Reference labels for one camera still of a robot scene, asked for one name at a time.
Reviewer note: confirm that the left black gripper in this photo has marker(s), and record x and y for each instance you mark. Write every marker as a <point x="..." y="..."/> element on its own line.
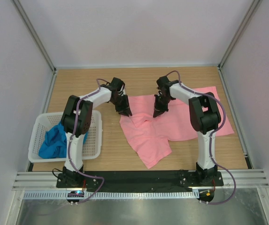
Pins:
<point x="125" y="109"/>

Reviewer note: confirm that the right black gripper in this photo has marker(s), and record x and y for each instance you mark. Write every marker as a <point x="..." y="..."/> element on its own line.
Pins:
<point x="159" y="110"/>

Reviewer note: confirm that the pink t shirt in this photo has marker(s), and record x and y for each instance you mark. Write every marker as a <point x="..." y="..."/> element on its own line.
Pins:
<point x="148" y="136"/>

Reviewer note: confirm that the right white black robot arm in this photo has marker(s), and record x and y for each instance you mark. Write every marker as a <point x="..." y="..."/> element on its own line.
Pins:
<point x="204" y="118"/>

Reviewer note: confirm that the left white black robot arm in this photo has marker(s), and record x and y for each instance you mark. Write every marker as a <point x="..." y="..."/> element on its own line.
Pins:
<point x="76" y="121"/>

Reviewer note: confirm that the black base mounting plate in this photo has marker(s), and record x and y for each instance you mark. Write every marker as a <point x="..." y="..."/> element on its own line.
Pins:
<point x="167" y="181"/>

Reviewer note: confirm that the blue t shirt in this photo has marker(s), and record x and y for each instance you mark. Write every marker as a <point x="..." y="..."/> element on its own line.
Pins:
<point x="55" y="143"/>

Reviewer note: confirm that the white perforated plastic basket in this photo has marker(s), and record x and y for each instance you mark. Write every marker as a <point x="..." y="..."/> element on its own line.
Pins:
<point x="46" y="121"/>

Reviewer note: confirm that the white slotted cable duct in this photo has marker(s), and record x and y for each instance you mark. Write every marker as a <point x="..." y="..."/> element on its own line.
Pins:
<point x="77" y="195"/>

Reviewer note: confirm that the aluminium front rail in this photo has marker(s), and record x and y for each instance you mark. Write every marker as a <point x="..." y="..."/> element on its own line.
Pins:
<point x="244" y="178"/>

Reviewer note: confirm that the right aluminium frame post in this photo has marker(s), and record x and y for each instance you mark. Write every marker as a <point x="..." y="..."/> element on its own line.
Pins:
<point x="240" y="30"/>

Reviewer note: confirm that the aluminium frame post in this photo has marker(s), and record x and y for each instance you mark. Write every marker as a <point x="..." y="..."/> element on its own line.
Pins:
<point x="240" y="30"/>
<point x="28" y="24"/>

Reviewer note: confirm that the left aluminium frame post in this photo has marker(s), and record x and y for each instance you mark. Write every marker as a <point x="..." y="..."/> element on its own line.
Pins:
<point x="28" y="24"/>

